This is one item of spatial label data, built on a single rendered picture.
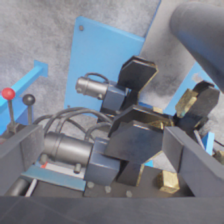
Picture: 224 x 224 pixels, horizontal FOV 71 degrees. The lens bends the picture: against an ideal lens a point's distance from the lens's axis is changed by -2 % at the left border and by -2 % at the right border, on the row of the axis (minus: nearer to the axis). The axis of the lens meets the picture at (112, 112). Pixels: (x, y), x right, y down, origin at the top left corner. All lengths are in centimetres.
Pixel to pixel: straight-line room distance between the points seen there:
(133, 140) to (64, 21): 115
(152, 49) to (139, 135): 86
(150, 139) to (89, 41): 96
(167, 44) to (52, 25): 88
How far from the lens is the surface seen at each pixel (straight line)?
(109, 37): 124
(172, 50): 126
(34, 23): 154
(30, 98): 49
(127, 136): 47
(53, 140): 61
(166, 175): 76
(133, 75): 88
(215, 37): 60
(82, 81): 96
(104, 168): 57
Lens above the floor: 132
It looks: 51 degrees down
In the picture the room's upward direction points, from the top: 170 degrees counter-clockwise
